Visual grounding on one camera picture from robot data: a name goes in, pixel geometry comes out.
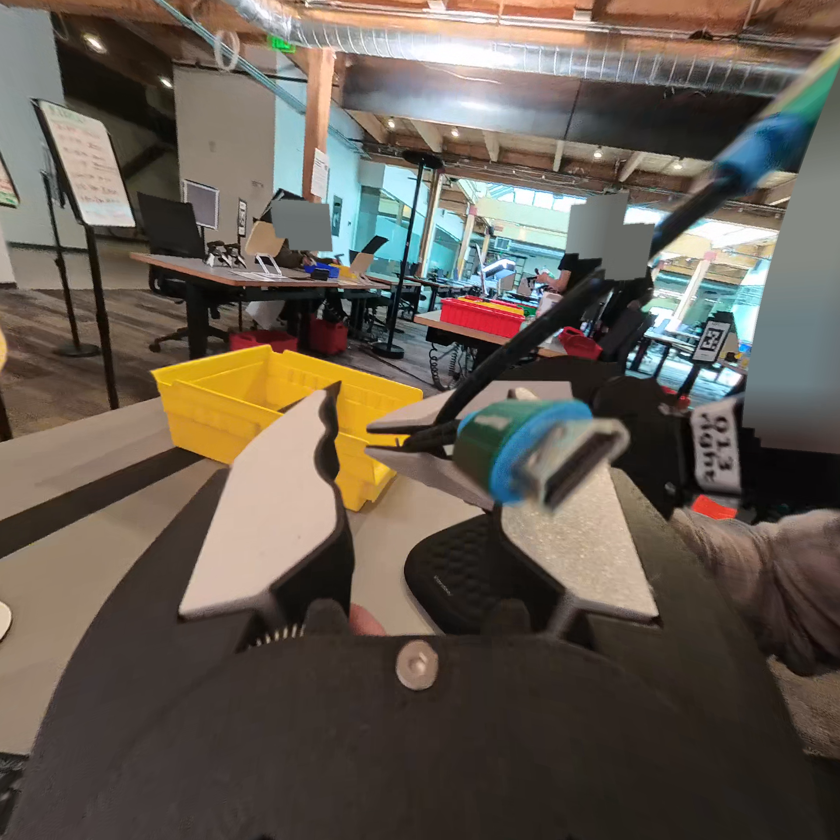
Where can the black mouse pad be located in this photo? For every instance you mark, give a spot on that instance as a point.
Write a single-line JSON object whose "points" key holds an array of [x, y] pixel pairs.
{"points": [[459, 571]]}

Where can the person's left hand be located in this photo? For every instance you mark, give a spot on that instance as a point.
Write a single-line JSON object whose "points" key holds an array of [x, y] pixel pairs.
{"points": [[369, 622]]}

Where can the red bag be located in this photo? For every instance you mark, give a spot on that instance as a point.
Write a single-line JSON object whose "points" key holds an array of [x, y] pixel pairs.
{"points": [[581, 344]]}

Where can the green exit sign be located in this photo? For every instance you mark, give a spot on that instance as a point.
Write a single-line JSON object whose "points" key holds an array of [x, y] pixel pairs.
{"points": [[282, 44]]}

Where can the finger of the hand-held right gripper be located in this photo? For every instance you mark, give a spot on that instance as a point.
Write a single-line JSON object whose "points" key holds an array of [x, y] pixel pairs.
{"points": [[420, 412], [436, 472]]}

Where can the small blue bin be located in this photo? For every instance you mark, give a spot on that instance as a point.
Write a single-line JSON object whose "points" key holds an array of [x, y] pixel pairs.
{"points": [[323, 270]]}

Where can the red storage bin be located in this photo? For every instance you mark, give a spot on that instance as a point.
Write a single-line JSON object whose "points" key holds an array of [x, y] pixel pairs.
{"points": [[328, 336], [262, 342]]}

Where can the white paper notice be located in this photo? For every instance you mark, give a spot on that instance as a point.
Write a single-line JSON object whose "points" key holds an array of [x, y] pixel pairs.
{"points": [[319, 174]]}

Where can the long red plastic bin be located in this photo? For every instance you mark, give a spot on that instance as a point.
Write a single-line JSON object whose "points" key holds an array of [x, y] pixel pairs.
{"points": [[479, 321]]}

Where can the long grey desk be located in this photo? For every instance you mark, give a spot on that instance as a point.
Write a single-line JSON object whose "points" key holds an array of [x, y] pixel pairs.
{"points": [[197, 270]]}

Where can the shallow yellow bin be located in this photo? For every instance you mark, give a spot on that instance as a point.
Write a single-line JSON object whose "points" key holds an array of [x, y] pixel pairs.
{"points": [[499, 303]]}

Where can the whiteboard on black stand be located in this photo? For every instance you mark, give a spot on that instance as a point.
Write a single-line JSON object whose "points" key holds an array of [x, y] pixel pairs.
{"points": [[85, 164]]}

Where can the yellow plastic bin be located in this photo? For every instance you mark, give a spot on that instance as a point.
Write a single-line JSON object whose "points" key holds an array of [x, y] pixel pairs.
{"points": [[216, 407]]}

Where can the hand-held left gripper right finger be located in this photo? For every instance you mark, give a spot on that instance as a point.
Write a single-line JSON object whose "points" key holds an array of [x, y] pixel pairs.
{"points": [[577, 558]]}

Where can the whiteboard with green writing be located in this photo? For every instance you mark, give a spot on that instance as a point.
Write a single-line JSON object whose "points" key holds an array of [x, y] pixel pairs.
{"points": [[6, 180]]}

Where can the black handheld device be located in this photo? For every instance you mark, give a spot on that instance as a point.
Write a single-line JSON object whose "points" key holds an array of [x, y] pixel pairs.
{"points": [[216, 254], [236, 256]]}

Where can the round silver duct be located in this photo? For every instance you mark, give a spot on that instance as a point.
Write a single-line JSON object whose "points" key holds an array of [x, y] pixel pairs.
{"points": [[459, 49]]}

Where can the person's right forearm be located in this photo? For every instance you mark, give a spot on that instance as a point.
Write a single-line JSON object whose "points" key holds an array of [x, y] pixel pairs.
{"points": [[774, 577]]}

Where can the wooden-edged desk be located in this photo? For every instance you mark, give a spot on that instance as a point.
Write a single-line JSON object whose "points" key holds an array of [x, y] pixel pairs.
{"points": [[426, 319]]}

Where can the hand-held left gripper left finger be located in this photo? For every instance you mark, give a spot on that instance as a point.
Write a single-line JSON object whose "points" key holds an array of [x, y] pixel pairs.
{"points": [[262, 525]]}

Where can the black office chair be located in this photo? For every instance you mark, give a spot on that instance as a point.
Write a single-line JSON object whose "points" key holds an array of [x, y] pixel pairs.
{"points": [[167, 223]]}

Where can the small framed picture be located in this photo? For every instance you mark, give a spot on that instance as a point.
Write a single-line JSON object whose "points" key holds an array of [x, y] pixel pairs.
{"points": [[243, 218]]}

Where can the grey framed picture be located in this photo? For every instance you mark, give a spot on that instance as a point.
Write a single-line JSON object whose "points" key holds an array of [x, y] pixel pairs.
{"points": [[200, 203]]}

